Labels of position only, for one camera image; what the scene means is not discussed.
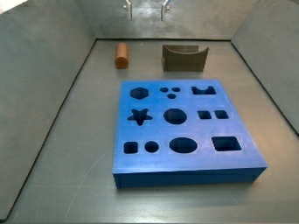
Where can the blue shape sorter block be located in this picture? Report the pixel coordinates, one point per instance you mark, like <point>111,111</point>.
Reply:
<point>180,136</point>

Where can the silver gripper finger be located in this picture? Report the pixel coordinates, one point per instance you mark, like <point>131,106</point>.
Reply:
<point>128,8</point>
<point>164,8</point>

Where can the brown round cylinder peg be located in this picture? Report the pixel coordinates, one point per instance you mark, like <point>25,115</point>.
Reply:
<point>122,56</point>

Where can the dark grey curved cradle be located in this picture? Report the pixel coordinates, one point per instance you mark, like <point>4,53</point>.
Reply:
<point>183,58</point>

